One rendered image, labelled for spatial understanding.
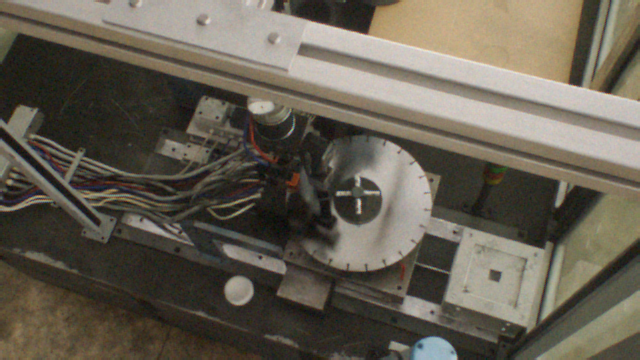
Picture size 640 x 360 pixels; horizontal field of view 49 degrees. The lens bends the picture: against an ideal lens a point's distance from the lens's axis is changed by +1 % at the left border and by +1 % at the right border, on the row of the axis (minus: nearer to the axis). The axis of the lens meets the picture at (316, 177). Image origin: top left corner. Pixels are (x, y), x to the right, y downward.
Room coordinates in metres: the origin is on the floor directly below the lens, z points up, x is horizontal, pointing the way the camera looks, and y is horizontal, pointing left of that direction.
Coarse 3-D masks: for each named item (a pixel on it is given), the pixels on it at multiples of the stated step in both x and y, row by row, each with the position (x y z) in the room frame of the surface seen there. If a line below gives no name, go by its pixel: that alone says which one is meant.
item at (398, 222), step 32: (352, 160) 0.66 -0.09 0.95; (384, 160) 0.65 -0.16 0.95; (288, 192) 0.61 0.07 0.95; (384, 192) 0.57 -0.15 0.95; (416, 192) 0.56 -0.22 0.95; (320, 224) 0.52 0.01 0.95; (352, 224) 0.51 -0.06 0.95; (384, 224) 0.50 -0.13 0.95; (416, 224) 0.48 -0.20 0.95; (320, 256) 0.45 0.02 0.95; (352, 256) 0.43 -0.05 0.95; (384, 256) 0.42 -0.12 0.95
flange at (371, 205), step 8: (360, 176) 0.62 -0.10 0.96; (344, 184) 0.60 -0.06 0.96; (352, 184) 0.60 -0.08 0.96; (360, 184) 0.60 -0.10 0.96; (368, 184) 0.59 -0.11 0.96; (376, 184) 0.59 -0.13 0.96; (336, 200) 0.57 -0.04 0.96; (344, 200) 0.56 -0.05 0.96; (352, 200) 0.55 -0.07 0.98; (368, 200) 0.55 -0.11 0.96; (376, 200) 0.55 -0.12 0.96; (336, 208) 0.55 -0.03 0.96; (344, 208) 0.54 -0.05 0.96; (352, 208) 0.54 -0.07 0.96; (368, 208) 0.54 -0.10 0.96; (376, 208) 0.53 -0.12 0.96; (344, 216) 0.53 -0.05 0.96; (352, 216) 0.52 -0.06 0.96; (360, 216) 0.52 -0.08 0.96; (368, 216) 0.52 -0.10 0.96; (376, 216) 0.52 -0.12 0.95
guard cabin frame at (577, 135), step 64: (0, 0) 0.34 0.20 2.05; (64, 0) 0.33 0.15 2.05; (128, 0) 0.32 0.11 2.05; (192, 0) 0.31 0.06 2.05; (256, 0) 0.31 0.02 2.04; (192, 64) 0.28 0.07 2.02; (256, 64) 0.25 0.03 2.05; (320, 64) 0.25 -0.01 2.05; (384, 64) 0.24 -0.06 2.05; (448, 64) 0.23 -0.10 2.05; (384, 128) 0.21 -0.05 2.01; (448, 128) 0.19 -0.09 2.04; (512, 128) 0.18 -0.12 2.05; (576, 128) 0.17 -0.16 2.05; (576, 192) 0.50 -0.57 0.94
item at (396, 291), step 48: (288, 144) 0.59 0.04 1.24; (432, 192) 0.59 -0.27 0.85; (144, 240) 0.62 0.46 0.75; (192, 240) 0.57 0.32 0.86; (240, 240) 0.50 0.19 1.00; (288, 240) 0.53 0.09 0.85; (432, 240) 0.50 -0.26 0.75; (288, 288) 0.42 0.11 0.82; (336, 288) 0.42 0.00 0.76; (384, 288) 0.38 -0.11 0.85; (432, 288) 0.38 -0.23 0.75; (432, 336) 0.27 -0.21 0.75; (480, 336) 0.25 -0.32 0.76
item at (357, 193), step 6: (360, 186) 0.57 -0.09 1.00; (336, 192) 0.57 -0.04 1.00; (342, 192) 0.57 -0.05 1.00; (348, 192) 0.57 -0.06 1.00; (354, 192) 0.56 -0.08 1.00; (360, 192) 0.56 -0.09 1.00; (366, 192) 0.56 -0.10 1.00; (372, 192) 0.56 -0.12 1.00; (378, 192) 0.55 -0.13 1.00; (354, 198) 0.55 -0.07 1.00; (360, 198) 0.55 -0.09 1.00; (360, 210) 0.52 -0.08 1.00
